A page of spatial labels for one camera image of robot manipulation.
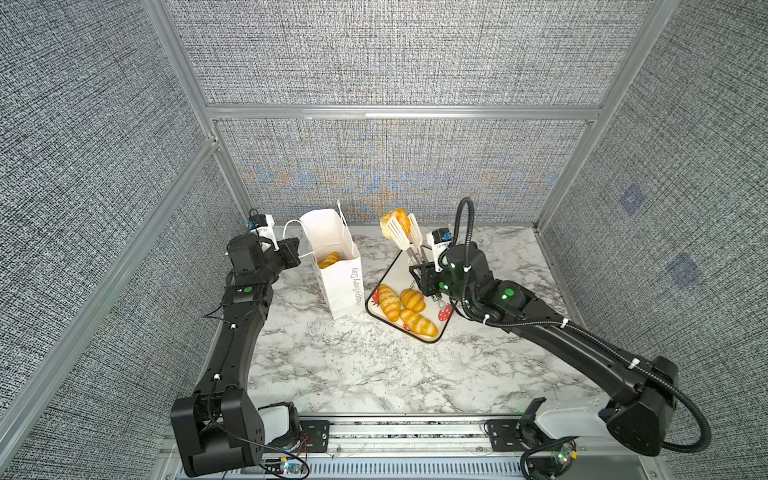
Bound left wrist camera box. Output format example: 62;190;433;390
247;208;279;251

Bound round knotted fake bread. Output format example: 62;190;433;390
380;208;411;240

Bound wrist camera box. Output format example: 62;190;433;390
247;208;279;251
427;227;452;270

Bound white paper gift bag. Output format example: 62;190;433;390
282;202;365;319

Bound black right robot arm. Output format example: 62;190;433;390
410;227;685;456

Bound strawberry print rectangular tray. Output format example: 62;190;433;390
365;253;454;343

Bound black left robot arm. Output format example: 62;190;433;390
170;210;310;479

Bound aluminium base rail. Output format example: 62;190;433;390
149;413;673;480

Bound small fake croissant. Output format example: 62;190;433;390
400;289;426;313

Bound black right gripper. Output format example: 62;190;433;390
409;259;479;312

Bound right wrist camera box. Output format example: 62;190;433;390
427;227;452;270

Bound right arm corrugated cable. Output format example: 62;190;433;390
452;197;713;480

